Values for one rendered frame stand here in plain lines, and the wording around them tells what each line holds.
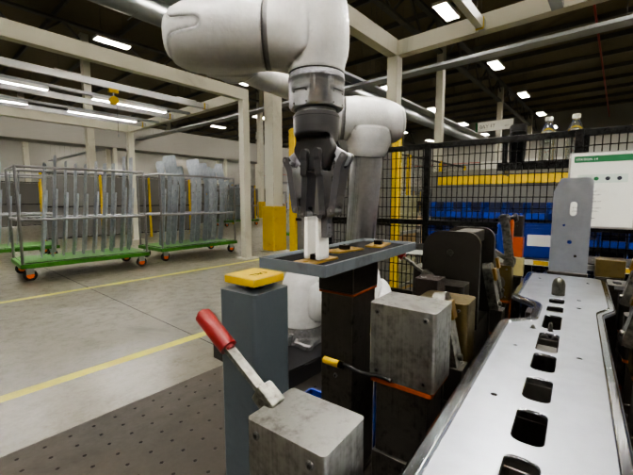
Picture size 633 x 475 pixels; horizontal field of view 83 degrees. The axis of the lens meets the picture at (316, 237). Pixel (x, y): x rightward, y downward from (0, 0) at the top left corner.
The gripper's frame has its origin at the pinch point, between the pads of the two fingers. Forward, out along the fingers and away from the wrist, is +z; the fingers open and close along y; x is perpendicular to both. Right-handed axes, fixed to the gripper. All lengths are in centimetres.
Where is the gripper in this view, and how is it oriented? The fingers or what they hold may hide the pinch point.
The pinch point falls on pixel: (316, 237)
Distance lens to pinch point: 60.1
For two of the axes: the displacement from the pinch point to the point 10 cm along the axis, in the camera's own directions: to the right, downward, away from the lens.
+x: 6.0, -0.8, 8.0
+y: 8.0, 0.6, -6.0
